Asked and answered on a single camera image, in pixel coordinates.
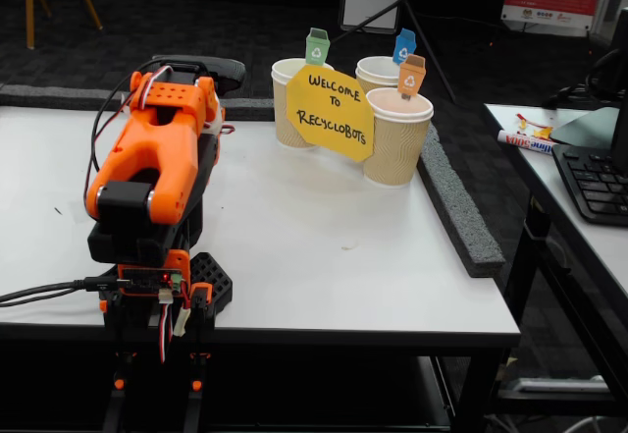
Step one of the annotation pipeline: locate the red yellow candy wrapper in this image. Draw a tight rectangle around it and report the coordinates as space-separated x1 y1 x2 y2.
514 112 554 140

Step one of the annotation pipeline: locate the black computer keyboard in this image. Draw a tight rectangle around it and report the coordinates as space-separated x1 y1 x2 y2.
551 143 628 228

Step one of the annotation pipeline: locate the white soda candy tube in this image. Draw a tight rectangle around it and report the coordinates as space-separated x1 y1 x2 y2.
497 129 558 156

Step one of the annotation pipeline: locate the paper cup with orange label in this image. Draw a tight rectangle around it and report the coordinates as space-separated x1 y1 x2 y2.
361 87 436 188

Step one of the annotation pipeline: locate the white side table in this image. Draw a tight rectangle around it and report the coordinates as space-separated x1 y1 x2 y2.
483 102 628 405

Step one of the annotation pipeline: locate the short dark foam strip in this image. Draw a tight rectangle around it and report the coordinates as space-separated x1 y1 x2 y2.
221 97 276 123

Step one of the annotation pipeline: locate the red black servo wire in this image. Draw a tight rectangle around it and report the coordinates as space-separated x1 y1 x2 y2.
83 106 127 196

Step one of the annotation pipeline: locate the yellow welcome paper sign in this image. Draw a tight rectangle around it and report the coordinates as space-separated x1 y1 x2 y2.
286 63 376 163

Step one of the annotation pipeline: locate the black headset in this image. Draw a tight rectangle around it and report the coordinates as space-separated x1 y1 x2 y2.
542 47 624 110

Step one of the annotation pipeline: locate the paper cup with green label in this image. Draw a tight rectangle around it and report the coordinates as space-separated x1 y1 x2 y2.
270 58 335 150

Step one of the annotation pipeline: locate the orange recycle bin label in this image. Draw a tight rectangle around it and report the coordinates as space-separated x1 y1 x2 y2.
397 53 428 102

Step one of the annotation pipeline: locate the black tripod stand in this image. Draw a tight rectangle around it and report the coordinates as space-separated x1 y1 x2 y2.
328 0 458 106

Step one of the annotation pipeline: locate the blue recycle bin label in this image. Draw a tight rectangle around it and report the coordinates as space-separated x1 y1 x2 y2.
391 28 417 66

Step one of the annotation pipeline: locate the black usb cable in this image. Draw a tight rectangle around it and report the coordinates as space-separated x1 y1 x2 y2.
0 278 131 304

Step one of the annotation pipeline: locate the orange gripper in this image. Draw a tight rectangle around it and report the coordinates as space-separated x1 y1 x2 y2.
194 77 227 130

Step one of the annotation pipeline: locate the paper cup with blue label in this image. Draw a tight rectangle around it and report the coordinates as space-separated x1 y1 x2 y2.
354 55 404 95

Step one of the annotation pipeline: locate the red white black wire bundle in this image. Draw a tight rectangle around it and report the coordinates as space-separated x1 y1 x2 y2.
157 289 191 364

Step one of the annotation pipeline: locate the orange controller board housing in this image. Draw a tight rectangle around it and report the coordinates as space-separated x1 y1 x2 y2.
117 248 191 301

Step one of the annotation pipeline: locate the long dark foam strip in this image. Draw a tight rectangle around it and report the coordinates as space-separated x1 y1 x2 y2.
0 82 133 111

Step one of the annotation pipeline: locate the thin black power cable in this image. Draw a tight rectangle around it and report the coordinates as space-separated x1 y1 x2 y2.
0 58 168 309

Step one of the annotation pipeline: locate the thick grey foam strip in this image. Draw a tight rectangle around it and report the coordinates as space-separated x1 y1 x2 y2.
415 123 506 279

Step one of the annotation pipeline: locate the green recycle bin label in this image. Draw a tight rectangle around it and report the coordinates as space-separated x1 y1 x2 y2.
304 28 331 68

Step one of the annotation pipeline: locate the black orange table clamp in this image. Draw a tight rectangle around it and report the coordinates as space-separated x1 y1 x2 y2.
99 298 138 433
183 283 217 433

